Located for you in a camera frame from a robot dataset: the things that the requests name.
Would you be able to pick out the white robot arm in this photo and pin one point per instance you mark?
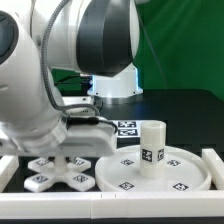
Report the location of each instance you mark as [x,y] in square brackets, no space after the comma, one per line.
[94,37]

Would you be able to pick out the white U-shaped obstacle fence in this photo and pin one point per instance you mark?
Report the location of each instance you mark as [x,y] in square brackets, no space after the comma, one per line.
[96,205]

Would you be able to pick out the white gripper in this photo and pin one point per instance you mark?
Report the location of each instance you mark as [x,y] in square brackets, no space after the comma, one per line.
[81,140]

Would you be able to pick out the white cross-shaped table base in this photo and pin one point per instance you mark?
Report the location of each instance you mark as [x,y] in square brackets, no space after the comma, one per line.
[50,172]

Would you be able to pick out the white marker tag plate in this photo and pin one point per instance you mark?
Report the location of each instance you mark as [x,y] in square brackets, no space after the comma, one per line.
[135,128]

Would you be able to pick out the white round table top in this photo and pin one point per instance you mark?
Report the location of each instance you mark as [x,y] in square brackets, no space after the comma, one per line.
[183,171]

